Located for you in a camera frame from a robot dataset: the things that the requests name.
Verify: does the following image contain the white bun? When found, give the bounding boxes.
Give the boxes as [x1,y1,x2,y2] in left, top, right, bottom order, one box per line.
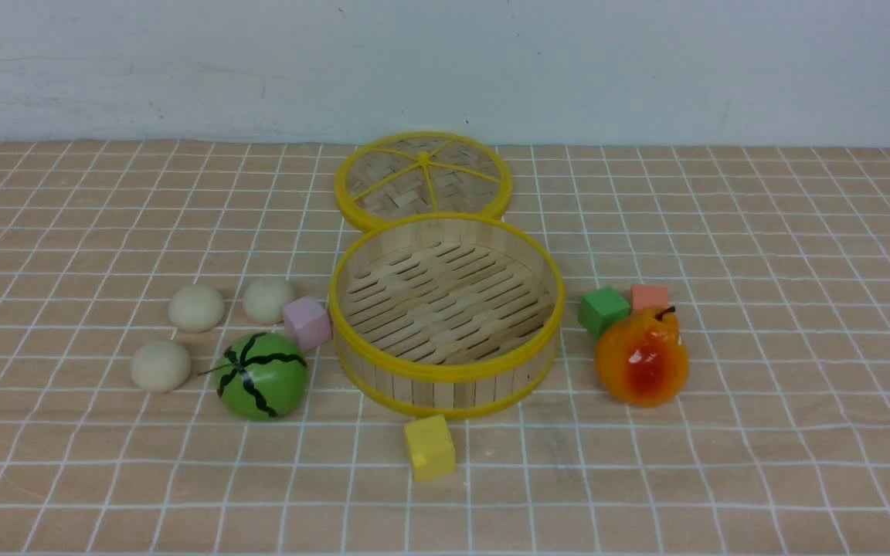
[130,339,192,393]
[168,284,226,332]
[243,276,296,325]

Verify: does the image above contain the bamboo steamer tray yellow rim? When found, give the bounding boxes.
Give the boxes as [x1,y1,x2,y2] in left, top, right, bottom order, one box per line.
[328,212,566,419]

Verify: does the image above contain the bamboo steamer lid yellow rim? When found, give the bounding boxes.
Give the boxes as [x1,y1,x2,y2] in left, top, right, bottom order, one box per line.
[333,131,513,231]

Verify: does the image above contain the pink cube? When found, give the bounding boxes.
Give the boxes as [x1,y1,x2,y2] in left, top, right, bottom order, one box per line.
[282,297,333,351]

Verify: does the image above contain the green cube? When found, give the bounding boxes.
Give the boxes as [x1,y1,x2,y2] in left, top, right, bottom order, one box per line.
[578,287,631,339]

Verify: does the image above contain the yellow cube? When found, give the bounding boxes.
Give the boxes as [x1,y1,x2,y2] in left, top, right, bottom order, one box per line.
[403,415,457,482]

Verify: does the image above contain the salmon orange cube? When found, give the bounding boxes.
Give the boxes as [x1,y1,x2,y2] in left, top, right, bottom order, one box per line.
[630,283,671,314]

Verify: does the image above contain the green toy watermelon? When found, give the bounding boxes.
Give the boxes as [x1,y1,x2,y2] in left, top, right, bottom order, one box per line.
[208,331,310,420]

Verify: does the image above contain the orange toy pear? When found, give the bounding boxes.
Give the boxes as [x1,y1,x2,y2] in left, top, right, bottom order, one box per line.
[594,306,689,408]

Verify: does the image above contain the checkered beige tablecloth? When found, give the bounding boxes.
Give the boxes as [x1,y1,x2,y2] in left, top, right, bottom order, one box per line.
[0,141,890,555]

